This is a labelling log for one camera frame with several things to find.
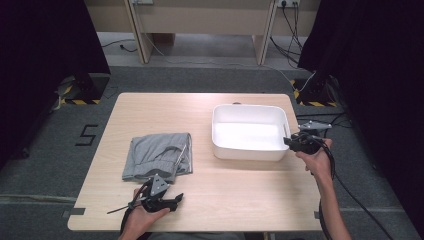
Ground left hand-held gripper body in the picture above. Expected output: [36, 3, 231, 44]
[134, 173, 171, 214]

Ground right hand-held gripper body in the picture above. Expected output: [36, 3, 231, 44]
[290, 120, 333, 155]

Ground white plastic bin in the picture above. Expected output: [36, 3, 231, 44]
[211, 103, 292, 162]

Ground grey pants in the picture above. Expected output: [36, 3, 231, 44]
[121, 132, 194, 184]

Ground person's right hand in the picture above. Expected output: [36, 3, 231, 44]
[294, 138, 335, 180]

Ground person's left hand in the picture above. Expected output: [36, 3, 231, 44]
[120, 187, 171, 239]

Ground yellow black hazard tape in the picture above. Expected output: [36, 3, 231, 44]
[289, 79, 339, 108]
[59, 84, 102, 106]

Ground person's grey clothing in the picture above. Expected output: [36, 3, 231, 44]
[146, 232, 246, 240]

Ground black stand base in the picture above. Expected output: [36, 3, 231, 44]
[301, 78, 334, 104]
[73, 73, 111, 102]

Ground black curtain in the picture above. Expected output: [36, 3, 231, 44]
[0, 0, 111, 164]
[297, 0, 424, 231]

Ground beige wooden desk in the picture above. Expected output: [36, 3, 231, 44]
[83, 0, 321, 66]

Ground left hand-held gripper black cable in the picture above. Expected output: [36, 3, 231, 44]
[119, 206, 134, 236]

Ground hand-held gripper black cable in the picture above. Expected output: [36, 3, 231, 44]
[119, 206, 134, 236]
[313, 134, 337, 240]

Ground thin black strap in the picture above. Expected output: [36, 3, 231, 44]
[106, 201, 138, 215]

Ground right hand-held gripper black cable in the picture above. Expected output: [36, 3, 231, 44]
[313, 134, 337, 240]

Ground long black floor cable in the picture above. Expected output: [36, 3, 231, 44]
[295, 112, 396, 240]

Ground black power cable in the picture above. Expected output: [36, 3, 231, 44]
[269, 3, 304, 66]

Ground black floor cable with plug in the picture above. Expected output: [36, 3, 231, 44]
[99, 38, 138, 54]

